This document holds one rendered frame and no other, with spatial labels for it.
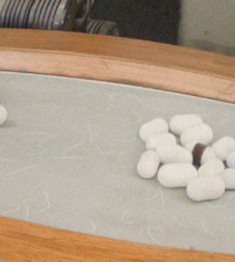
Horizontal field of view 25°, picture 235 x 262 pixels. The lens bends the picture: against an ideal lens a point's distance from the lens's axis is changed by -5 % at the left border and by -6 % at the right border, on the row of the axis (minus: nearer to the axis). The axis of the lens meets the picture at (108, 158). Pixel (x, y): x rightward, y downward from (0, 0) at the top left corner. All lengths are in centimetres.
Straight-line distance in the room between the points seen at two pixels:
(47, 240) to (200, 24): 228
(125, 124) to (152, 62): 13
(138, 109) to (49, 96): 10
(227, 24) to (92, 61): 197
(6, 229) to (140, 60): 35
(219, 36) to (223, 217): 220
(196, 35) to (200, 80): 196
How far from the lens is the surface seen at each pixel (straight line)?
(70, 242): 37
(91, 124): 56
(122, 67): 66
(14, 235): 38
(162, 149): 50
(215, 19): 259
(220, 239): 43
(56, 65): 67
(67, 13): 87
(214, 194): 46
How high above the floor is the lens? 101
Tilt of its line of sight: 32 degrees down
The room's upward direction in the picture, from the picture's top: 5 degrees clockwise
